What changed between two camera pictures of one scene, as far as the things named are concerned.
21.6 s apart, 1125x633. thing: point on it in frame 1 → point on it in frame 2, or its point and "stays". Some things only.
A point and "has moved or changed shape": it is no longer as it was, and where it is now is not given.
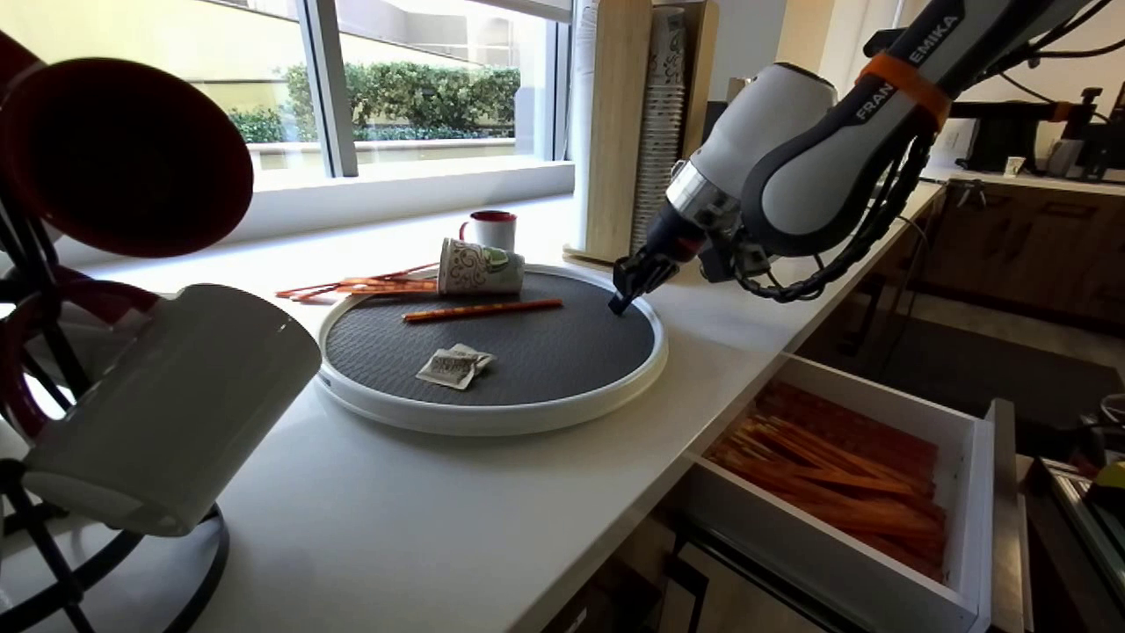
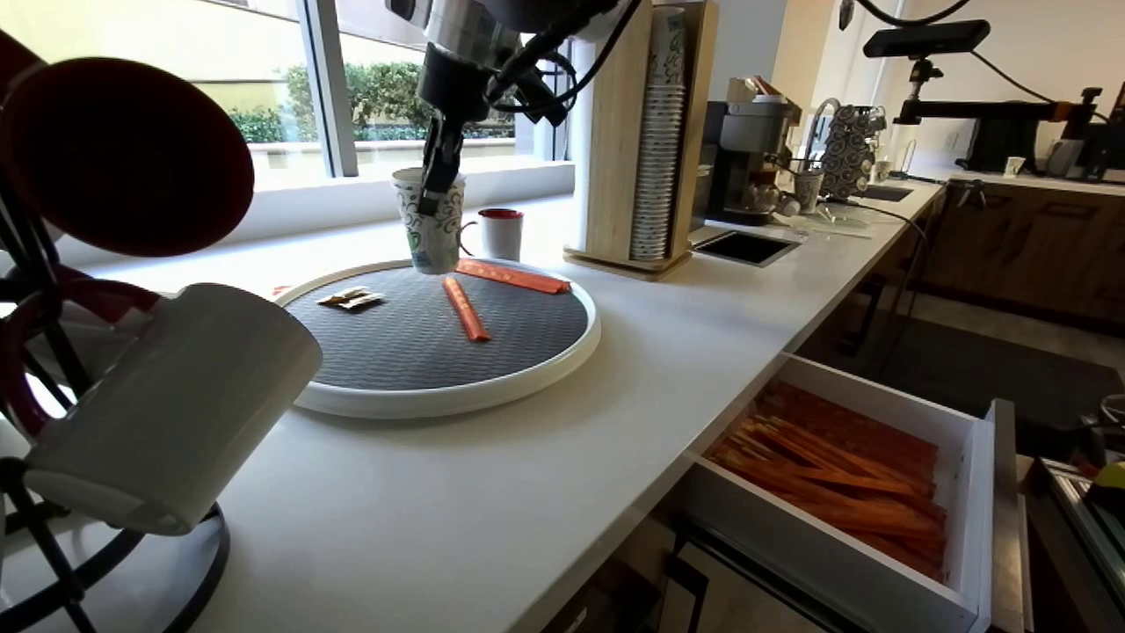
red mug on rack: [117, 157] stays
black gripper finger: [619, 305] → [439, 161]
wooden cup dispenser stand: [653, 81] stays
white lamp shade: [177, 399] stays
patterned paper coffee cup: [468, 270] → [434, 238]
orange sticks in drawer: [861, 478] stays
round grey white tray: [553, 353] has moved or changed shape
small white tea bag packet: [453, 368] → [353, 300]
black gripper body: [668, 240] → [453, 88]
